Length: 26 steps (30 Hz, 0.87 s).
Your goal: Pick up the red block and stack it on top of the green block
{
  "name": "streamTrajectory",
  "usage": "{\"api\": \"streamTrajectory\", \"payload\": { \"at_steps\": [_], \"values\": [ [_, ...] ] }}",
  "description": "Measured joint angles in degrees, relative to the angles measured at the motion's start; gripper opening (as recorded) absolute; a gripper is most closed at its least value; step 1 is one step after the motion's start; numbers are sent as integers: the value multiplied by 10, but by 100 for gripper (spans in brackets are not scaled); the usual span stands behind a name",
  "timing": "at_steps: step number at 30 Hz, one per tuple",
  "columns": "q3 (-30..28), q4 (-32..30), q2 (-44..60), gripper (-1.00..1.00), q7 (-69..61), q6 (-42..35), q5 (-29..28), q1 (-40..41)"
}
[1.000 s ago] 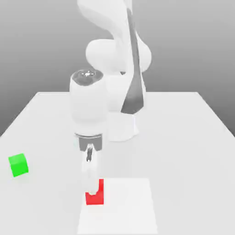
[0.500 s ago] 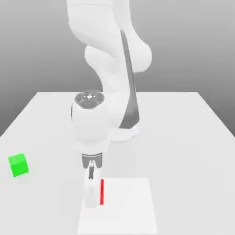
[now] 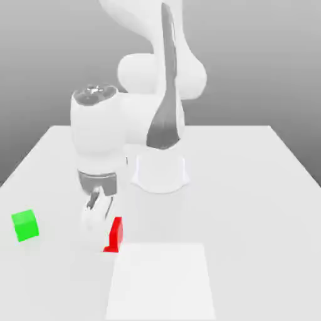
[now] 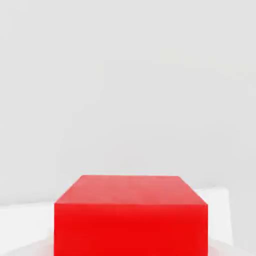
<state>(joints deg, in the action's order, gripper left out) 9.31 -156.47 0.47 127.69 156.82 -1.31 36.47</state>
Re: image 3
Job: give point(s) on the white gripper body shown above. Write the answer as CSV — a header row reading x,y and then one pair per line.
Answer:
x,y
94,225

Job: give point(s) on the small red cube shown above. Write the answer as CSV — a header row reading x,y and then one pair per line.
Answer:
x,y
116,232

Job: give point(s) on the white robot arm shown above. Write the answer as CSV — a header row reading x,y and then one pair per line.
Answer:
x,y
100,130

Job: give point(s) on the small green cube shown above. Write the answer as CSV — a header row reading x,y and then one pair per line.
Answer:
x,y
25,225

